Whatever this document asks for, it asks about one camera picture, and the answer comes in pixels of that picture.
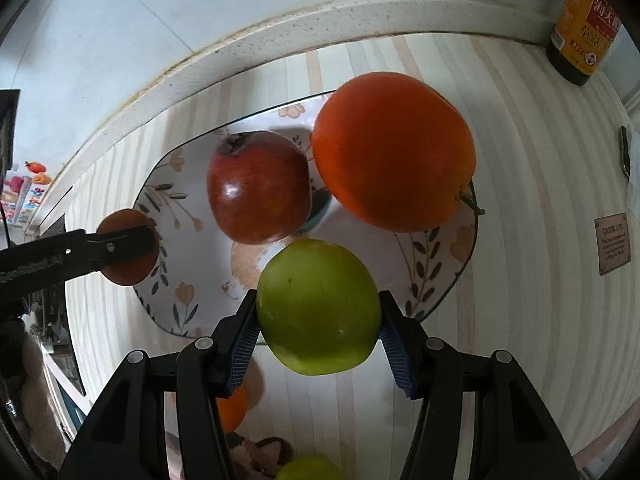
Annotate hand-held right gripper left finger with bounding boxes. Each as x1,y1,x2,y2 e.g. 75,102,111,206
59,290,261,480

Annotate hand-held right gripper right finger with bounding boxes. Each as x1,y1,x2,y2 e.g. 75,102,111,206
378,290,584,480

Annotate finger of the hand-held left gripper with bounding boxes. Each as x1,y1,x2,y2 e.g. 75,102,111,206
0,224,157,307

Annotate small brownish orange fruit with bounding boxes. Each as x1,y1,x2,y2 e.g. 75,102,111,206
96,209,161,287

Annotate green apple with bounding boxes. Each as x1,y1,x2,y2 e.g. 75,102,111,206
274,455,346,480
256,240,383,376

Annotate floral print plate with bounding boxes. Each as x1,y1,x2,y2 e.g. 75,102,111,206
132,90,479,338

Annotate small orange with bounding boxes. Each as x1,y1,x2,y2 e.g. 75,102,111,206
216,385,249,435

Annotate colourful stickers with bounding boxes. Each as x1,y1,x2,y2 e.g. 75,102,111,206
0,160,53,226

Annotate beige fluffy object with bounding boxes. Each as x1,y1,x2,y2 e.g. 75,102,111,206
10,335,67,466

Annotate red apple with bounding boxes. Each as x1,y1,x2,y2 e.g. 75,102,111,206
207,131,313,245

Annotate striped tablecloth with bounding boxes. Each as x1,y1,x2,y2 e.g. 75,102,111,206
65,30,640,480

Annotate large orange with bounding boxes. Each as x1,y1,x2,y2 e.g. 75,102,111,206
310,72,485,233

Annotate brown tablecloth label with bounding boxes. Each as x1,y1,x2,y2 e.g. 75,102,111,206
594,214,632,276

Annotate dark slim object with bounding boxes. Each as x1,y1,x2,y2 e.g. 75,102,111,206
619,126,632,179

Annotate dark sauce bottle yellow label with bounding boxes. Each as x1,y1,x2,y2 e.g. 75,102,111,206
545,0,623,87

